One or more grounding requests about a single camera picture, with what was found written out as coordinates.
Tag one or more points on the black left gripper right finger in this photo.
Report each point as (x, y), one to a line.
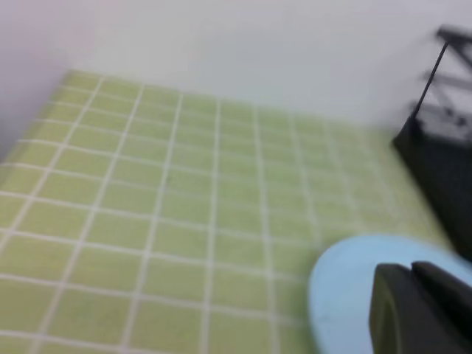
(450, 295)

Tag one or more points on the light blue plate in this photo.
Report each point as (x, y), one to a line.
(340, 286)

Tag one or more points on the black wire dish rack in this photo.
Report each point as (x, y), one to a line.
(435, 143)

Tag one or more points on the green checkered tablecloth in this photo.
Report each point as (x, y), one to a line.
(140, 219)

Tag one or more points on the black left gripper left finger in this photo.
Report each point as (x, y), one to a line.
(403, 318)

